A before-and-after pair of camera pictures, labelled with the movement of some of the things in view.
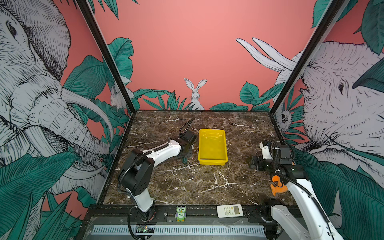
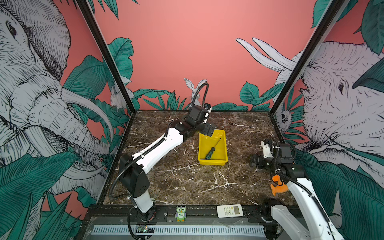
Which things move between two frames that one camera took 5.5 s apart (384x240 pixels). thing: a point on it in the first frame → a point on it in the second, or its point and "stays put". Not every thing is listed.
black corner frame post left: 95,27 stays put
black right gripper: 259,166 stays put
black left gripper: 190,152 → 206,131
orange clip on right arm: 277,186 stays put
